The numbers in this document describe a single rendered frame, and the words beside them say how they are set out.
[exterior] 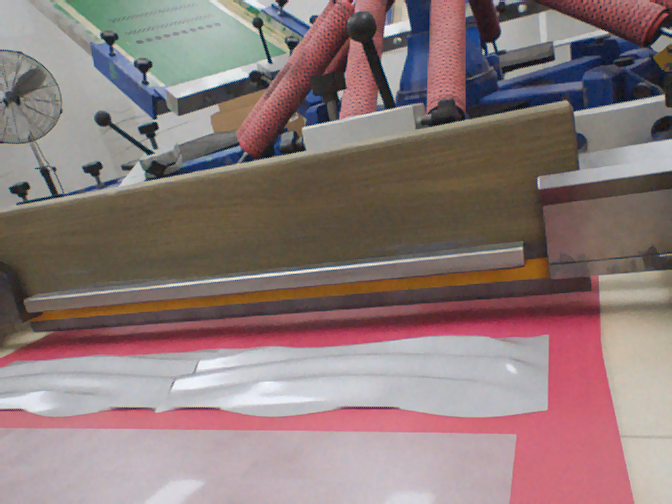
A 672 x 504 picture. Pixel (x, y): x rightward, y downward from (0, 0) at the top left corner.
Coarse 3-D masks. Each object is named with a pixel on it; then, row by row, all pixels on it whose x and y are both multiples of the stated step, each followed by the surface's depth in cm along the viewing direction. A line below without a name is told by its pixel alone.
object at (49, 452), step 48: (48, 336) 46; (96, 336) 43; (144, 336) 40; (192, 336) 38; (240, 336) 36; (0, 432) 29; (48, 432) 28; (96, 432) 27; (0, 480) 24; (48, 480) 23
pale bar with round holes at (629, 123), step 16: (656, 96) 49; (576, 112) 50; (592, 112) 47; (608, 112) 46; (624, 112) 46; (640, 112) 46; (656, 112) 45; (576, 128) 48; (592, 128) 47; (608, 128) 47; (624, 128) 46; (640, 128) 46; (592, 144) 47; (608, 144) 47; (624, 144) 47
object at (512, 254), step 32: (384, 256) 32; (416, 256) 31; (448, 256) 30; (480, 256) 29; (512, 256) 29; (96, 288) 40; (128, 288) 38; (160, 288) 37; (192, 288) 36; (224, 288) 35; (256, 288) 34; (288, 288) 33
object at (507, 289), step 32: (448, 288) 33; (480, 288) 32; (512, 288) 31; (544, 288) 31; (576, 288) 30; (64, 320) 44; (96, 320) 42; (128, 320) 41; (160, 320) 40; (192, 320) 40
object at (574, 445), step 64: (320, 320) 36; (384, 320) 34; (448, 320) 32; (512, 320) 30; (576, 320) 28; (576, 384) 22; (128, 448) 25; (192, 448) 24; (256, 448) 22; (320, 448) 22; (384, 448) 21; (448, 448) 20; (512, 448) 19; (576, 448) 19
